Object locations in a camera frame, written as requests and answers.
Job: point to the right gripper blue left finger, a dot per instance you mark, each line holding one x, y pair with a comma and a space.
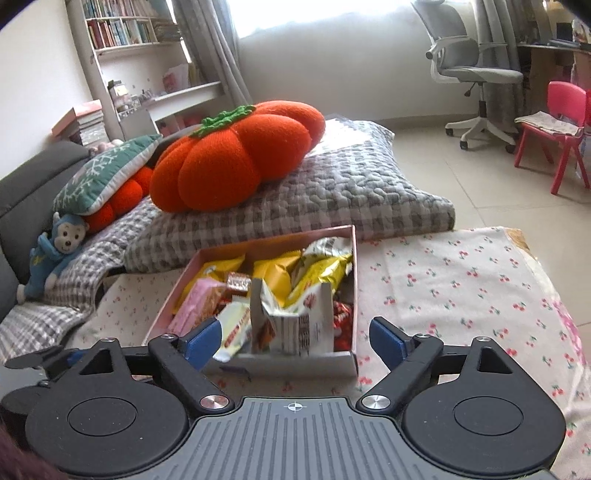
179, 361

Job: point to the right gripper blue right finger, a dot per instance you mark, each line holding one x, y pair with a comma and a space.
410, 360

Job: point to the large yellow snack bag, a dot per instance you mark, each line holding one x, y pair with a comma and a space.
217, 270

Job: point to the pink snack packet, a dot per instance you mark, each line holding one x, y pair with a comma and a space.
198, 305

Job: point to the white flat snack packet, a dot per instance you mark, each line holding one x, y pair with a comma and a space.
236, 328

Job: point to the grey checkered blanket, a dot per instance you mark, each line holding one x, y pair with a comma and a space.
40, 324

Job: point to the red snack packet right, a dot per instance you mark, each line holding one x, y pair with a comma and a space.
343, 326

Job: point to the cherry print cloth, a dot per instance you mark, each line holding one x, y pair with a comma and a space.
454, 286

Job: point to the small clear pastry packet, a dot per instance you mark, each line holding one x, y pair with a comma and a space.
238, 283

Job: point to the white walnut snack packet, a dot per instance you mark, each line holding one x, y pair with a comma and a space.
303, 329

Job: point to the small yellow snack bag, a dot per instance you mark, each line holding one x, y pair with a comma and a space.
328, 270

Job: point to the pink cardboard box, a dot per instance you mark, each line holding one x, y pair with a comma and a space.
338, 364

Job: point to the blue monkey plush toy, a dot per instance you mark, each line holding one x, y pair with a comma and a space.
52, 255

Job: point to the small orange plush cushion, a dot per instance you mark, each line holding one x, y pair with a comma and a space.
126, 198

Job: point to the dark grey sofa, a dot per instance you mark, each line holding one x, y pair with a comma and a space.
27, 196

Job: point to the green snowflake pillow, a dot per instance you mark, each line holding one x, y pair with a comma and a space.
100, 177

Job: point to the grey checkered quilted pillow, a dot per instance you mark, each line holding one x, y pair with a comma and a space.
350, 178

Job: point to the orange pumpkin plush cushion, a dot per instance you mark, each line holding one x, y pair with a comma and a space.
222, 163

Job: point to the stack of books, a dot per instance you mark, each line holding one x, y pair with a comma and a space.
83, 124

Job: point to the pink plastic kids chair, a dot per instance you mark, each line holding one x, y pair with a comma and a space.
563, 123

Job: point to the white office chair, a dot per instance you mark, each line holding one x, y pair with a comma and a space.
455, 57

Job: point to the white bookshelf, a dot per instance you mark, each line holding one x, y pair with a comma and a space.
136, 65

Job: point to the wooden desk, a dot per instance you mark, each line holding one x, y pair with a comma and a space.
541, 64

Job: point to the grey curtain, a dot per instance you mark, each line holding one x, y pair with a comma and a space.
209, 35

